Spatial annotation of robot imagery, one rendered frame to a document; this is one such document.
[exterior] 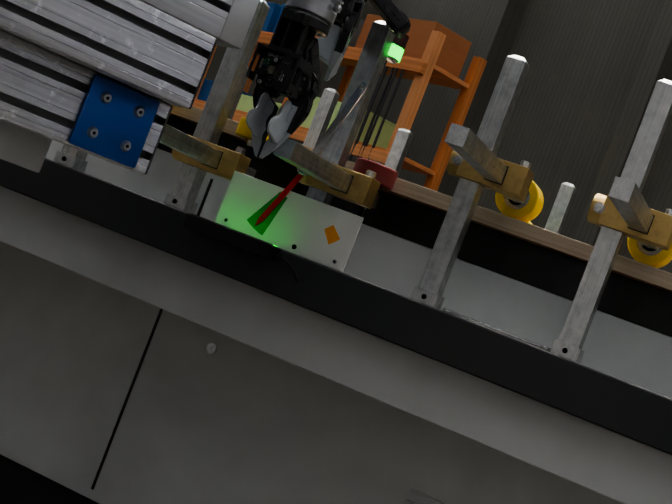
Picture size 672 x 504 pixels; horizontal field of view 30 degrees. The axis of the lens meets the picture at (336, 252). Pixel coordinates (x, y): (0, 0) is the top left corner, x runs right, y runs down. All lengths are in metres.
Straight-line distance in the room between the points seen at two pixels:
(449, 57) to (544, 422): 6.72
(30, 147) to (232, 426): 1.02
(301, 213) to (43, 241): 0.53
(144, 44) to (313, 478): 1.14
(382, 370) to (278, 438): 0.35
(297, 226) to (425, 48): 6.29
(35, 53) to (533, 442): 1.05
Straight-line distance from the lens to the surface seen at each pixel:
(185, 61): 1.48
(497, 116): 2.13
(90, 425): 2.58
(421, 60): 8.40
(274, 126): 1.81
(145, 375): 2.52
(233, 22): 1.51
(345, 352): 2.15
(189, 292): 2.27
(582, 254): 2.23
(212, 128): 2.29
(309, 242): 2.17
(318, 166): 2.01
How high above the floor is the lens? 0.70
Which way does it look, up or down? 1 degrees up
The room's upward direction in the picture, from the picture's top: 21 degrees clockwise
